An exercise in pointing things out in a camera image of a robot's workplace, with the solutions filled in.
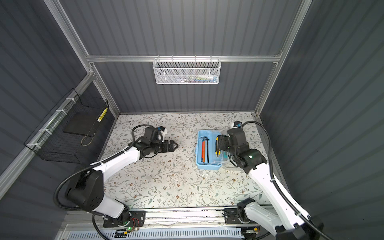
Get yellow black utility knife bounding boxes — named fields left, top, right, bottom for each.
left=215, top=135, right=221, bottom=157

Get right black corrugated cable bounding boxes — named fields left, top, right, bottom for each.
left=241, top=120, right=334, bottom=240

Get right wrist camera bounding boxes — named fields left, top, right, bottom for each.
left=233, top=121, right=243, bottom=129

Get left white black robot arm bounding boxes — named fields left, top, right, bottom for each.
left=65, top=124, right=179, bottom=219

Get black foam pad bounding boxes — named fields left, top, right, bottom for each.
left=63, top=113, right=101, bottom=137

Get orange pencil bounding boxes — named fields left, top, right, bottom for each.
left=202, top=139, right=206, bottom=165

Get blue plastic tool box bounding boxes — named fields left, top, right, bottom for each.
left=195, top=130, right=227, bottom=171

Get black wire mesh basket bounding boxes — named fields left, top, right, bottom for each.
left=24, top=89, right=109, bottom=164

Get red handled hex key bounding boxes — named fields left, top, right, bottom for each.
left=201, top=138, right=206, bottom=165

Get left black corrugated cable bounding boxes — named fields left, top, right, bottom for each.
left=53, top=124, right=155, bottom=240

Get markers in white basket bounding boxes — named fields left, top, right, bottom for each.
left=176, top=74, right=219, bottom=84

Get clear tool box lid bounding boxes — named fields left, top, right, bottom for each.
left=220, top=128, right=239, bottom=168

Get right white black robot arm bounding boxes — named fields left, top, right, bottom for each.
left=218, top=128, right=324, bottom=240

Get black corrugated cable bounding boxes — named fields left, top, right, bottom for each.
left=241, top=120, right=334, bottom=240
left=53, top=124, right=155, bottom=240

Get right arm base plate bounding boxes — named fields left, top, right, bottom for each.
left=221, top=208, right=256, bottom=225

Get white wire mesh basket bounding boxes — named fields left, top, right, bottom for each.
left=153, top=59, right=222, bottom=85

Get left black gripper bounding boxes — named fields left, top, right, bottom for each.
left=149, top=139, right=177, bottom=154

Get white slotted cable duct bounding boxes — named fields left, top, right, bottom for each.
left=67, top=227, right=245, bottom=240

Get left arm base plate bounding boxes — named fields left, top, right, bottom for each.
left=103, top=211, right=147, bottom=228

